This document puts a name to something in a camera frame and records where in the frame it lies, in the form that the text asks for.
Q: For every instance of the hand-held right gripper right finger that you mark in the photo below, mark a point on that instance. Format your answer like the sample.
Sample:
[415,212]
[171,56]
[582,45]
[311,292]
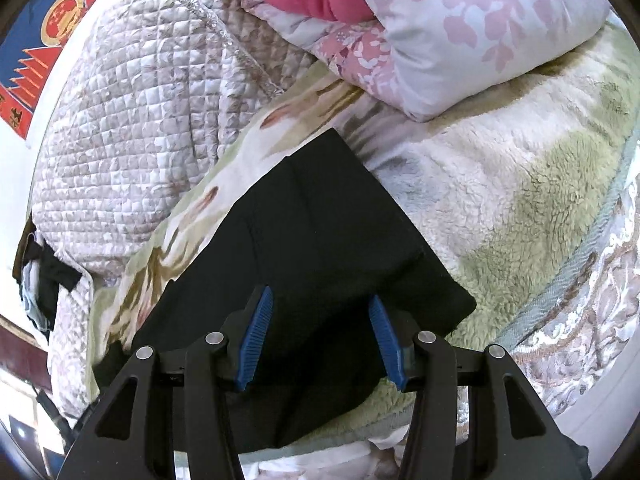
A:
[386,342]

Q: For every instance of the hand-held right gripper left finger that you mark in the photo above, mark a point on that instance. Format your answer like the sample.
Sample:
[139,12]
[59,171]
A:
[256,342]

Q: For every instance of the black pants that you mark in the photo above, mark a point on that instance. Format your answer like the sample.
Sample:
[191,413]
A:
[310,240]

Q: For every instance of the white sheet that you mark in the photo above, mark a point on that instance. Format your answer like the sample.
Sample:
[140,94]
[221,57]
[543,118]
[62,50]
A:
[320,462]

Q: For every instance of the floral fleece blanket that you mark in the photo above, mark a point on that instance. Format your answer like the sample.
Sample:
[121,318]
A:
[500,185]

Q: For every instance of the grey embroidered bed sheet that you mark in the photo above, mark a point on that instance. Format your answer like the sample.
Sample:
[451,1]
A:
[590,320]

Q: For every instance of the pile of dark clothes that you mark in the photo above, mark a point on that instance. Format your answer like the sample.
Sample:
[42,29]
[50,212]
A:
[50,275]

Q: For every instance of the dark red wooden door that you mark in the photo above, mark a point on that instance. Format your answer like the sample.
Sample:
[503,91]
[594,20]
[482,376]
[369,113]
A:
[20,360]

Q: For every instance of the black television screen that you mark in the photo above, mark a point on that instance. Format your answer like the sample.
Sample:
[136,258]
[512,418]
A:
[21,432]

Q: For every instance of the beige quilted bedspread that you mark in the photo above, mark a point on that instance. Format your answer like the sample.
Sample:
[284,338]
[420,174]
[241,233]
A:
[140,110]

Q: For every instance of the pink floral comforter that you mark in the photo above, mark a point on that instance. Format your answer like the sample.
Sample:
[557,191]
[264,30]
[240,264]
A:
[475,35]

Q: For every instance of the blue and red wall poster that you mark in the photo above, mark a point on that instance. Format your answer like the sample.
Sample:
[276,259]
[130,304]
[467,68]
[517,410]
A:
[30,70]

